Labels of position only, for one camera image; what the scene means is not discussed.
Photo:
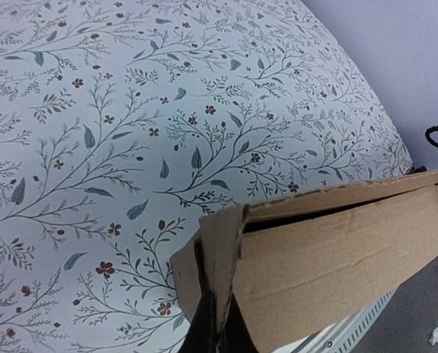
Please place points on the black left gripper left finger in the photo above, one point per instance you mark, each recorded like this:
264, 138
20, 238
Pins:
201, 336

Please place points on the aluminium front table rail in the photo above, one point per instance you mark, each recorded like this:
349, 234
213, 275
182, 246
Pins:
344, 335

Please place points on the floral patterned table mat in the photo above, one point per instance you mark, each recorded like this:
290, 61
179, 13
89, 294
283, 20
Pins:
123, 122

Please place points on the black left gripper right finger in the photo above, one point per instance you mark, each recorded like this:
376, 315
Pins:
235, 337

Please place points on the brown cardboard box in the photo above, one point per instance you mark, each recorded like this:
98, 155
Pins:
298, 264

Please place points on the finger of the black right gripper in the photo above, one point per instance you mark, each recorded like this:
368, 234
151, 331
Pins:
420, 169

